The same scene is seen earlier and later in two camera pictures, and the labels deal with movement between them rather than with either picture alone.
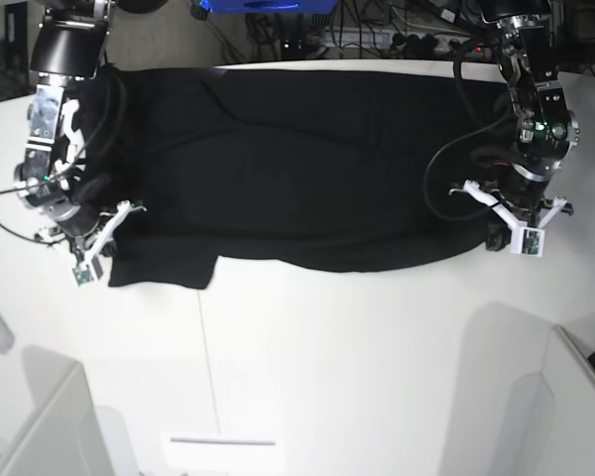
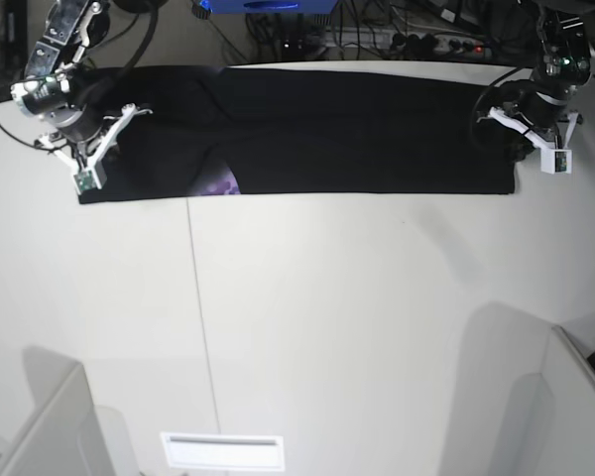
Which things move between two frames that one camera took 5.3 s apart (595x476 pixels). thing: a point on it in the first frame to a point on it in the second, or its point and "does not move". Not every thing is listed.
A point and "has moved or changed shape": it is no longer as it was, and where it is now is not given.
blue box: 250,7 does not move
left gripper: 83,223 to 77,123
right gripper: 524,191 to 539,106
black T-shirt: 291,169 has moved or changed shape
